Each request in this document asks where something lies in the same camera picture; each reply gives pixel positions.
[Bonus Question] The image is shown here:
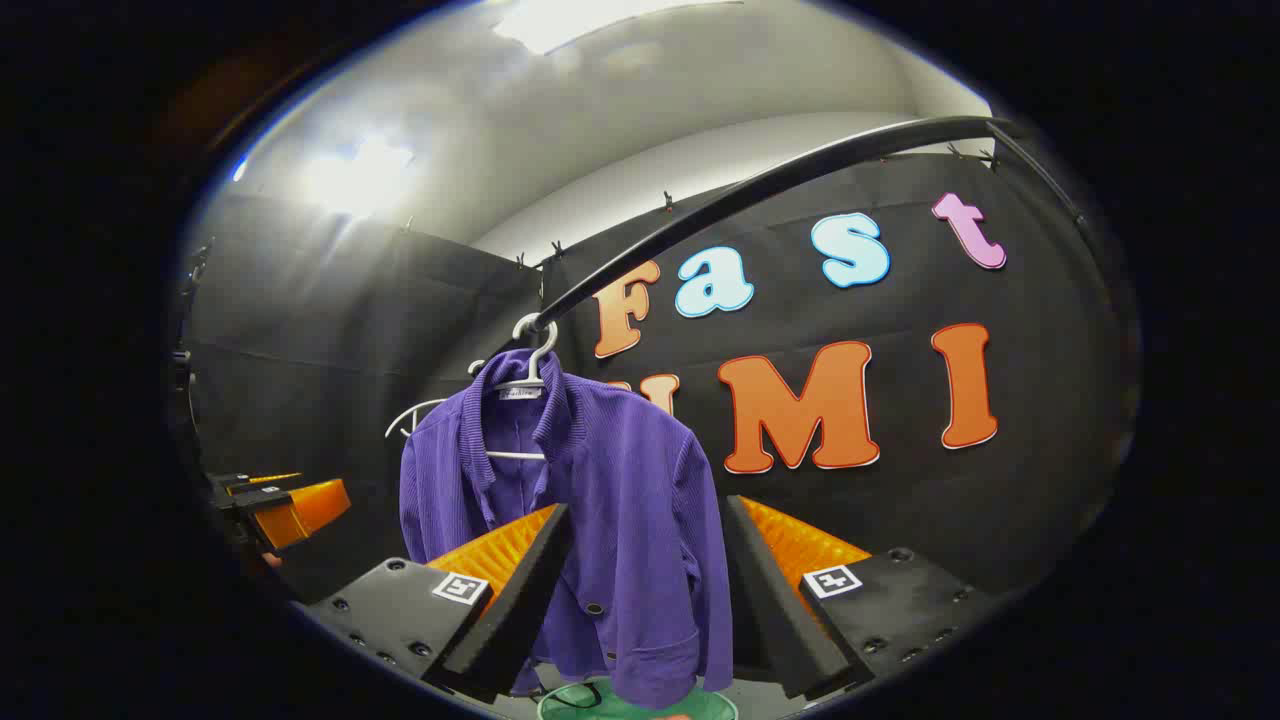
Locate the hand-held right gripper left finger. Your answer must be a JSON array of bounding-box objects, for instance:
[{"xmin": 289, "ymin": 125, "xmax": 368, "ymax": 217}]
[{"xmin": 305, "ymin": 503, "xmax": 576, "ymax": 701}]

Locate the green laundry hamper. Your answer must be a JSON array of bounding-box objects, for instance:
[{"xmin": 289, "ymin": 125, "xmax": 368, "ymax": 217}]
[{"xmin": 537, "ymin": 680, "xmax": 739, "ymax": 720}]

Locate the black clothes rack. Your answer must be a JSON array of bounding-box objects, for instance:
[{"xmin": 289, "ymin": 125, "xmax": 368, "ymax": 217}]
[{"xmin": 530, "ymin": 115, "xmax": 1111, "ymax": 336}]

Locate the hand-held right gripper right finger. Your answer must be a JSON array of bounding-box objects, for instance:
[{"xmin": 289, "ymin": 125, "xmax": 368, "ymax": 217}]
[{"xmin": 720, "ymin": 494, "xmax": 993, "ymax": 701}]

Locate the white plastic hanger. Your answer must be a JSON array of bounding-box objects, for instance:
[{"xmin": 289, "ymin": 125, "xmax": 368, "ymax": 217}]
[
  {"xmin": 384, "ymin": 358, "xmax": 488, "ymax": 441},
  {"xmin": 470, "ymin": 313, "xmax": 561, "ymax": 463}
]

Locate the ceiling light panel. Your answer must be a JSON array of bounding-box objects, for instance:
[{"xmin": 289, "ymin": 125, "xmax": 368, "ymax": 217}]
[
  {"xmin": 298, "ymin": 135, "xmax": 419, "ymax": 219},
  {"xmin": 490, "ymin": 0, "xmax": 743, "ymax": 56}
]

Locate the purple corduroy jacket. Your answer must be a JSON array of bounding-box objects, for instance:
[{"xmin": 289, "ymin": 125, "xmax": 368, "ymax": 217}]
[{"xmin": 398, "ymin": 348, "xmax": 736, "ymax": 711}]

